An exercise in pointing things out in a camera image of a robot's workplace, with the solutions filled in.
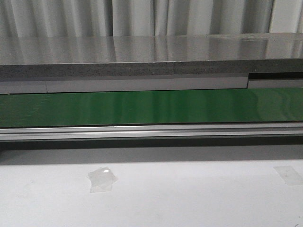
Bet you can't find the aluminium conveyor front rail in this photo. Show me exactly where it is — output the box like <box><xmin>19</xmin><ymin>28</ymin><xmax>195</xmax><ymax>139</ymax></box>
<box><xmin>0</xmin><ymin>122</ymin><xmax>303</xmax><ymax>141</ymax></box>

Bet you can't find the clear tape patch left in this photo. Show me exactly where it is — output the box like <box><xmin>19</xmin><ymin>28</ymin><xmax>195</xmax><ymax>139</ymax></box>
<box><xmin>88</xmin><ymin>167</ymin><xmax>118</xmax><ymax>193</ymax></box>

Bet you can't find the clear tape strip right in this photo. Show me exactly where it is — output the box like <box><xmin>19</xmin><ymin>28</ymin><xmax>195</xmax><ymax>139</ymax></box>
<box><xmin>274</xmin><ymin>166</ymin><xmax>303</xmax><ymax>186</ymax></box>

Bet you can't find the grey conveyor back guard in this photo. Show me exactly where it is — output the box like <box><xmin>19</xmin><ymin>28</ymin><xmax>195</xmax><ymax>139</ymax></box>
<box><xmin>0</xmin><ymin>72</ymin><xmax>303</xmax><ymax>94</ymax></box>

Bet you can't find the green conveyor belt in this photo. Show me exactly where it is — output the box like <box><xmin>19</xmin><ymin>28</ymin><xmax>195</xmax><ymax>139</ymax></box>
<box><xmin>0</xmin><ymin>88</ymin><xmax>303</xmax><ymax>128</ymax></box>

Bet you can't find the white pleated curtain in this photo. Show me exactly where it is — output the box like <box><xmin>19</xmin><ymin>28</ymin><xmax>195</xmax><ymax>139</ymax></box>
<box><xmin>0</xmin><ymin>0</ymin><xmax>303</xmax><ymax>37</ymax></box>

